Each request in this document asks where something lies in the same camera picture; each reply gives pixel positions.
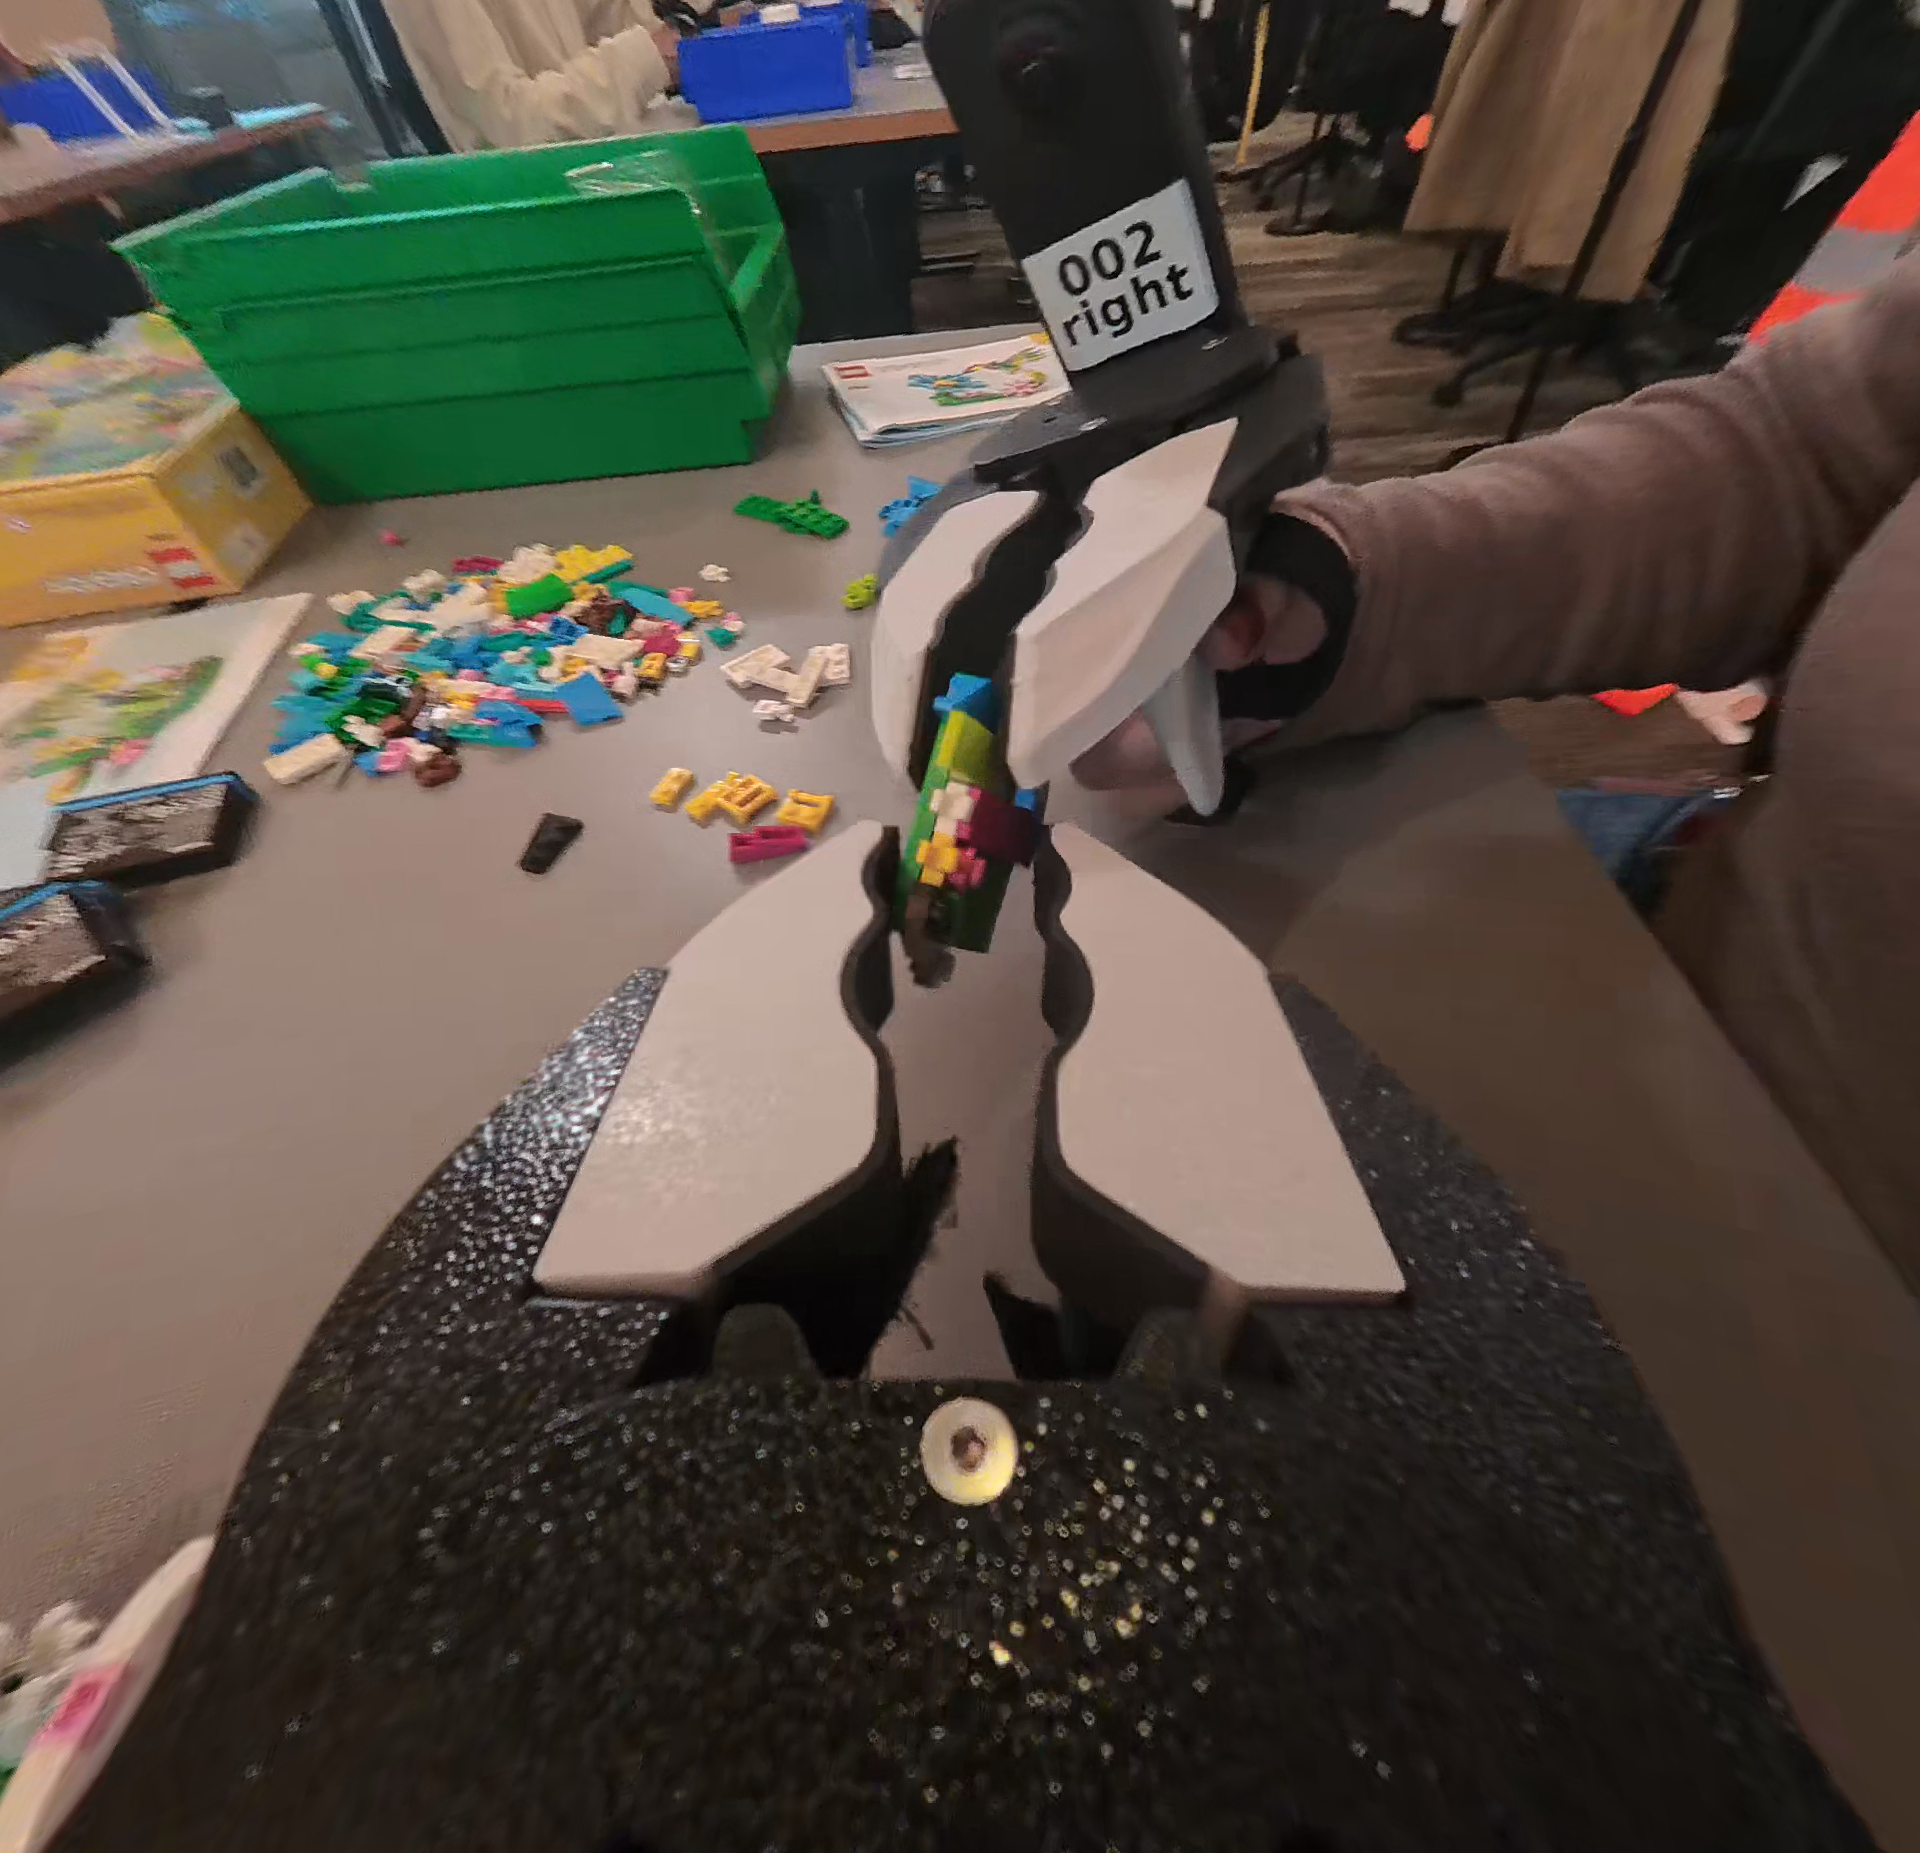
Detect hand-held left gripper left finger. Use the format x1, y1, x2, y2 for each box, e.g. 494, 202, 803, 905
529, 819, 903, 1305

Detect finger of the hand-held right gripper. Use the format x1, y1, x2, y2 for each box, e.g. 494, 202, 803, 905
1006, 420, 1236, 793
866, 492, 1045, 782

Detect stack of green bins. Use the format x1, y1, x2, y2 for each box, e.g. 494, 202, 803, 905
116, 128, 803, 502

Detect pile of mixed lego bricks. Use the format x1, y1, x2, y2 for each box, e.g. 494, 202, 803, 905
264, 536, 740, 789

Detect person's right forearm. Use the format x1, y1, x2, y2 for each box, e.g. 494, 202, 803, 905
1280, 257, 1920, 751

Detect white lego picture sheet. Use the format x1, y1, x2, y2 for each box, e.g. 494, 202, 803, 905
0, 593, 313, 807

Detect person's right hand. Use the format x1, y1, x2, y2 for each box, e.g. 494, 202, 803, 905
1073, 582, 1341, 837

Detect white lego plates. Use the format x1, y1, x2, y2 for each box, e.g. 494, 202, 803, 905
715, 640, 855, 724

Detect blue plastic bin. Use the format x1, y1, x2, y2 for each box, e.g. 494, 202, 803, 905
0, 61, 168, 137
673, 0, 874, 128

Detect lego instruction booklet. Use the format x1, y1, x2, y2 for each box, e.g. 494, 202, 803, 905
817, 328, 1079, 447

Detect multicolour lego wing assembly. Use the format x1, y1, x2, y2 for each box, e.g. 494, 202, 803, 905
899, 670, 1045, 988

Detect lego flower model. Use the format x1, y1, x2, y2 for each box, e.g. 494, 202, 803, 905
0, 1535, 209, 1853

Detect yellow lego box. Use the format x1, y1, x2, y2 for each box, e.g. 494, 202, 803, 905
0, 311, 313, 629

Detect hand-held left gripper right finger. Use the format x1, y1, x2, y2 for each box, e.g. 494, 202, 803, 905
1033, 824, 1406, 1307

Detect black battery with blue edge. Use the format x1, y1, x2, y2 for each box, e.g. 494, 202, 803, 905
44, 771, 258, 887
0, 879, 149, 1026

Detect beige coat on rack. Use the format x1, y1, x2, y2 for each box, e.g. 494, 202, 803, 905
1397, 0, 1760, 307

